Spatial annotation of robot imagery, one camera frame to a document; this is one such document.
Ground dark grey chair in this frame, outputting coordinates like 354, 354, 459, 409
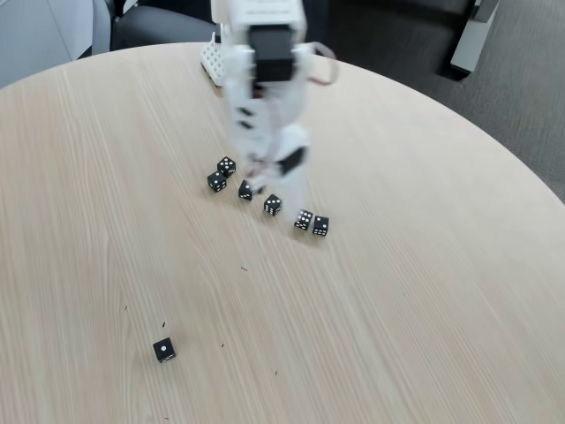
109, 0, 218, 52

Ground grey desk leg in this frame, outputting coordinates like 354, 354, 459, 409
449, 0, 500, 76

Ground light grey cabinet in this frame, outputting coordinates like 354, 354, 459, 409
0, 0, 111, 89

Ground red black servo cable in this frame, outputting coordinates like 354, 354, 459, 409
246, 41, 342, 186

